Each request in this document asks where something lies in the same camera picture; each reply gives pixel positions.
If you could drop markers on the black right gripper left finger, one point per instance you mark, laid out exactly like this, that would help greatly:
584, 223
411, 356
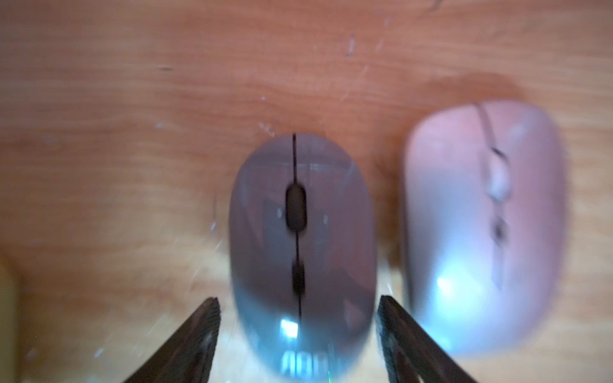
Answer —
187, 356

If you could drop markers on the white pink computer mouse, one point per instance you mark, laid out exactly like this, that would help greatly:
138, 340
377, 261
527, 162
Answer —
484, 221

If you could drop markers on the grey black computer mouse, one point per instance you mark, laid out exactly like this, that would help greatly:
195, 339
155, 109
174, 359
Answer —
303, 256

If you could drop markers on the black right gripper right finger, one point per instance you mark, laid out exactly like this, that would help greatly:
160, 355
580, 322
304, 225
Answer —
410, 354

